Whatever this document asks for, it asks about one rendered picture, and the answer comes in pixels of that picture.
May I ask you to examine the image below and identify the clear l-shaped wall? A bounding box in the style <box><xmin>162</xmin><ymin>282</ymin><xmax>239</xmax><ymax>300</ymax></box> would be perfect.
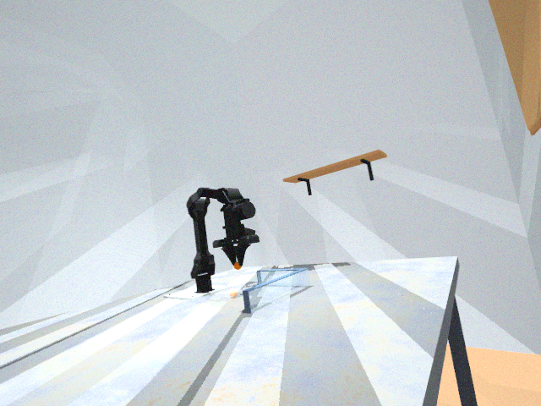
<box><xmin>249</xmin><ymin>269</ymin><xmax>310</xmax><ymax>313</ymax></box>

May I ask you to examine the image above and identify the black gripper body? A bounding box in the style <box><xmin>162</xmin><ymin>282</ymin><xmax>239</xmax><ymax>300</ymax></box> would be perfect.
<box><xmin>212</xmin><ymin>221</ymin><xmax>260</xmax><ymax>248</ymax></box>

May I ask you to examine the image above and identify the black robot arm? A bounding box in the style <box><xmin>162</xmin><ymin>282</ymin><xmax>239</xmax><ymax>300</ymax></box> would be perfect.
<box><xmin>186</xmin><ymin>187</ymin><xmax>255</xmax><ymax>294</ymax></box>

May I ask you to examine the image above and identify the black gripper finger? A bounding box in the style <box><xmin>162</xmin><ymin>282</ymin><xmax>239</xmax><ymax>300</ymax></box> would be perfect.
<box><xmin>221</xmin><ymin>246</ymin><xmax>237</xmax><ymax>266</ymax></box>
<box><xmin>233</xmin><ymin>244</ymin><xmax>251</xmax><ymax>266</ymax></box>

